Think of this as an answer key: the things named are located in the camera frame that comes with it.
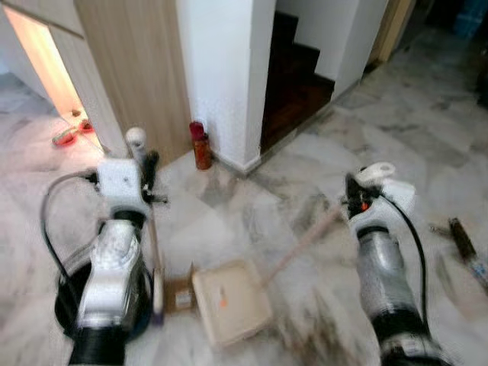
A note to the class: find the small brown cardboard box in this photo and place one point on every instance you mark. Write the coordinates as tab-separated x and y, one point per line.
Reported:
179	296

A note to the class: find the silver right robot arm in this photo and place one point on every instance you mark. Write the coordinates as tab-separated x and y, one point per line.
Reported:
385	282

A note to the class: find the red pet bowl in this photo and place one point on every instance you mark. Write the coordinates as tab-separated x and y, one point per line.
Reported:
65	139

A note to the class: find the light wood cabinet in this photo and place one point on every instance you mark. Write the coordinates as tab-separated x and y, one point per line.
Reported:
130	61

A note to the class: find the dark wooden staircase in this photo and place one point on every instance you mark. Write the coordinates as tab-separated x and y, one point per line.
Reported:
293	91

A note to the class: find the black plastic bucket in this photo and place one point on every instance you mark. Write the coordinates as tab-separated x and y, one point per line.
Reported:
67	305

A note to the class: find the blue container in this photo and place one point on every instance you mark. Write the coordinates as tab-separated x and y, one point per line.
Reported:
471	17

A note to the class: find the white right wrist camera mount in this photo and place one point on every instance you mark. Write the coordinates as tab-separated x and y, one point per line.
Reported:
396	202

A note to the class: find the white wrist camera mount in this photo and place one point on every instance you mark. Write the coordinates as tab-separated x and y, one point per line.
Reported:
118	183
396	202

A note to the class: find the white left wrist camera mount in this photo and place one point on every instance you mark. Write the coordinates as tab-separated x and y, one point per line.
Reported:
118	183

